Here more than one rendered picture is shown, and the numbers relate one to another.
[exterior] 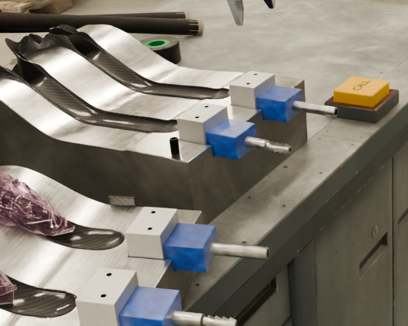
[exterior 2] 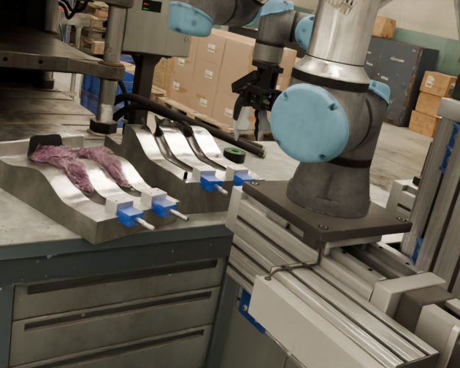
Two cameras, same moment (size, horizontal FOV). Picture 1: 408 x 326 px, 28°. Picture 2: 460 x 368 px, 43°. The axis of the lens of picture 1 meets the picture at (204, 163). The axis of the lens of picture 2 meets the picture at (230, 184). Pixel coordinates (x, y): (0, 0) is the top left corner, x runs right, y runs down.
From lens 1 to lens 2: 0.68 m
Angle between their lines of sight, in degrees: 15
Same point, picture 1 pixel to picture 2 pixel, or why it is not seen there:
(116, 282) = (124, 199)
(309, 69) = not seen: hidden behind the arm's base
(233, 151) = (207, 186)
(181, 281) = (155, 220)
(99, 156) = (160, 171)
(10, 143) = (134, 155)
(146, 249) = (146, 200)
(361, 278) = not seen: hidden behind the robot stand
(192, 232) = (166, 202)
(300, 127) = not seen: hidden behind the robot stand
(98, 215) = (142, 187)
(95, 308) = (111, 203)
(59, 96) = (163, 145)
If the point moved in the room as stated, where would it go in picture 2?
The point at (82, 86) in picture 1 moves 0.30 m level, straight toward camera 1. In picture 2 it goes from (175, 146) to (145, 173)
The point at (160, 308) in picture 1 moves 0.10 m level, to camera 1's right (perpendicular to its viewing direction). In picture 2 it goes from (132, 213) to (174, 225)
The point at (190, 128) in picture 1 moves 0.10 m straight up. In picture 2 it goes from (196, 171) to (202, 134)
